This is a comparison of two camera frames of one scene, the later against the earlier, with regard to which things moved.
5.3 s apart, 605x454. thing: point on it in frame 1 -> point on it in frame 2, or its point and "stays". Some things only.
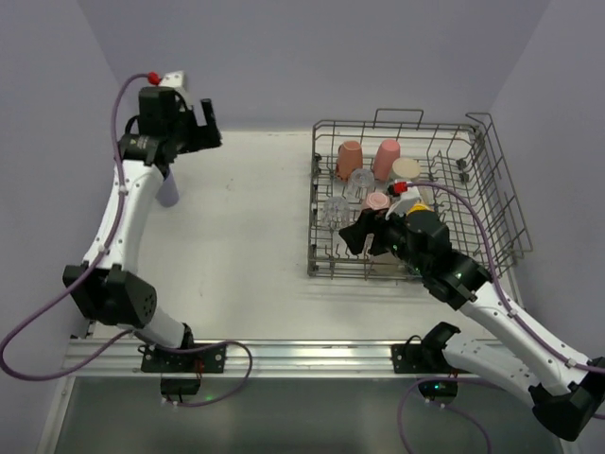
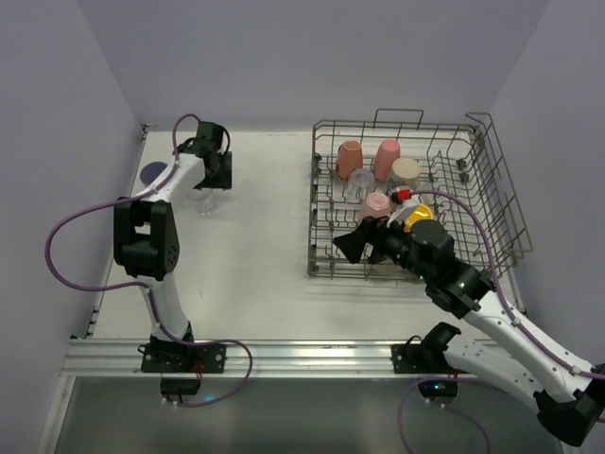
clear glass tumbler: x=361 y=181 stays
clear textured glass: x=337 y=213 -> x=204 y=200
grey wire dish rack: x=382 y=169 stays
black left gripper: x=199 y=130 -> x=216 y=172
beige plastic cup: x=386 y=264 stays
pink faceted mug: x=377 y=200 stays
